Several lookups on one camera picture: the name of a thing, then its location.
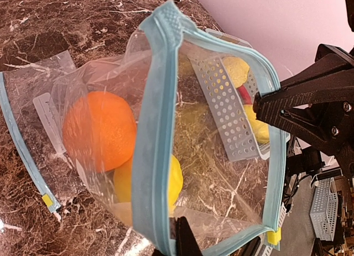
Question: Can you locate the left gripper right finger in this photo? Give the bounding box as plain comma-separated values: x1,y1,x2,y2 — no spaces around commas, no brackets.
232,237,261,256

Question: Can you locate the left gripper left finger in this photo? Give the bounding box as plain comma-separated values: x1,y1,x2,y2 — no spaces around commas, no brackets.
153,216,202,256

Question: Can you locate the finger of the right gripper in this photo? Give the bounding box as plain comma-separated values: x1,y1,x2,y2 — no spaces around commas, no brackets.
261,44,353,107
254,98,353,168

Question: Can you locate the yellow mango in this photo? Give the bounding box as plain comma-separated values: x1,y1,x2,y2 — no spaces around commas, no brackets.
243,105,269,144

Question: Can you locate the round yellow lemon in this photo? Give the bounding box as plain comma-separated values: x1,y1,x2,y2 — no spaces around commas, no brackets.
113,155,184,210

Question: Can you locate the clear zip bag blue zipper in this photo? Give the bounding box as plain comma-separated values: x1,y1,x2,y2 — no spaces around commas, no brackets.
51,0,286,255

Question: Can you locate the orange fruit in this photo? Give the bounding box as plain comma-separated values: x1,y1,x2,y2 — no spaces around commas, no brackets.
62,91,137,172

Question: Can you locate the red chili pepper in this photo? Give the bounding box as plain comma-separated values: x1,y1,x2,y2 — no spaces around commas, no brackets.
237,85,253,105

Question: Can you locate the light blue plastic basket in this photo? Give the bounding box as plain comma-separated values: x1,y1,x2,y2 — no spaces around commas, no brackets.
190,30,291,163

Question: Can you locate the slotted grey cable duct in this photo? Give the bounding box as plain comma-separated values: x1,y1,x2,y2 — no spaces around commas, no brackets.
258,203,287,256

